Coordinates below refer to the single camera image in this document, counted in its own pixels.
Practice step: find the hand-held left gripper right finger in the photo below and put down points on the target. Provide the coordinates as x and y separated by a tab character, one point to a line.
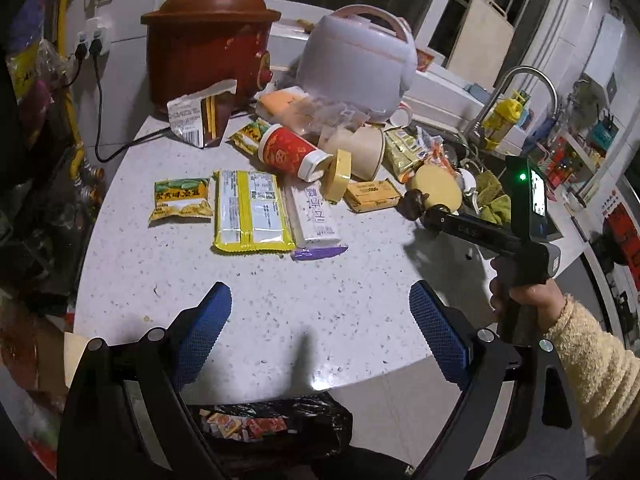
440	335

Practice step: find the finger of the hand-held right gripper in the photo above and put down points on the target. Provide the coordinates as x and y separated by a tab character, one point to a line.
465	225

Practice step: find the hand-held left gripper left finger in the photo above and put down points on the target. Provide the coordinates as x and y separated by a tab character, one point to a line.
205	330

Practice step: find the beige paper cup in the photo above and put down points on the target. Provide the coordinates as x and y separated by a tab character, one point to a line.
365	152

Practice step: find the black trash bag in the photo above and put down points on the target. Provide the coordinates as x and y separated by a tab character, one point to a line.
320	440

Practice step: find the red cup with white lid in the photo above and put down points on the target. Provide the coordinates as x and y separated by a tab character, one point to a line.
285	152

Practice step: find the person's right forearm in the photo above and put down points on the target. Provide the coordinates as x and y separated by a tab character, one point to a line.
600	370

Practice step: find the person's right hand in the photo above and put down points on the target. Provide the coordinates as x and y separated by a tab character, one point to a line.
542	302

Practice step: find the green rag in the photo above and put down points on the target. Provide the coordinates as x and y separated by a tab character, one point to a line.
492	200

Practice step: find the yellow round lid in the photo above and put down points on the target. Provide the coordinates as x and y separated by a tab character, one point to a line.
435	182

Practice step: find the dark brown lump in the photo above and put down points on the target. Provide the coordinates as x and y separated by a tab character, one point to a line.
412	205

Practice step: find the orange white wrapper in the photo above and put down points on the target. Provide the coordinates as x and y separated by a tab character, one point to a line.
440	155

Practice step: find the pale green snack packet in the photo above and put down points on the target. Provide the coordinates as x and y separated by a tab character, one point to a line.
402	152

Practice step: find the small yellow box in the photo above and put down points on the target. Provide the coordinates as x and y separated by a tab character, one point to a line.
372	195

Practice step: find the yellow bottle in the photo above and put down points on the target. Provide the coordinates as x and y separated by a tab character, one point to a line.
502	120

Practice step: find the white mug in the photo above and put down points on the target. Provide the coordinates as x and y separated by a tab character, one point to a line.
400	115

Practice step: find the long yellow packet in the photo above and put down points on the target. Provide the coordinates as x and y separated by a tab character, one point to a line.
250	210

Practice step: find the green yellow snack packet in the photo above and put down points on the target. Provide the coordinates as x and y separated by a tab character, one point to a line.
180	200

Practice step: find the metal faucet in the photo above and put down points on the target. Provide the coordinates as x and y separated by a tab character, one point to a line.
492	95

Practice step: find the yellow tape roll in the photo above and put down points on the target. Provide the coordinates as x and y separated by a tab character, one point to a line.
334	180

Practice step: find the white purple packet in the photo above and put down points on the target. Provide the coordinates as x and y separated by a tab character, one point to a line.
315	215

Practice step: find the cardboard piece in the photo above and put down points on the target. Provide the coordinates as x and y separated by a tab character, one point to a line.
55	360

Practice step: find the clear plastic wrapper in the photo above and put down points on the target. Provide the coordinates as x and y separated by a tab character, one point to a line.
330	115

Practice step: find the beige cutting board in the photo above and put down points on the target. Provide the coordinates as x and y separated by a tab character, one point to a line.
480	45

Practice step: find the white rice cooker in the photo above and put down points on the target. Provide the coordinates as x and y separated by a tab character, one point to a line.
355	60

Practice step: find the small yellow green packet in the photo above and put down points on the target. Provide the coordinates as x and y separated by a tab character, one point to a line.
247	135

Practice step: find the torn brown snack bag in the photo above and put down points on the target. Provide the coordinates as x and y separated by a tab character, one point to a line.
187	120

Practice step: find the orange pack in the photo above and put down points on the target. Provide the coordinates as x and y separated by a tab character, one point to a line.
280	102

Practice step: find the yellow pipe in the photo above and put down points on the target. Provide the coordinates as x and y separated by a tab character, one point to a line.
70	85

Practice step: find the red clay cooker pot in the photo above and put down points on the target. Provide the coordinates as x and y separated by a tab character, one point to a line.
200	50

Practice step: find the power plugs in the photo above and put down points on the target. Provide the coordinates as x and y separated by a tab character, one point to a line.
92	40

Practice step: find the colourful plastic bags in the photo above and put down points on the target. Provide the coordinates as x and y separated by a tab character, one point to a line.
25	60

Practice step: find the cluttered wall shelf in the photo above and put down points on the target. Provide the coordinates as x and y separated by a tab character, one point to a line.
580	135

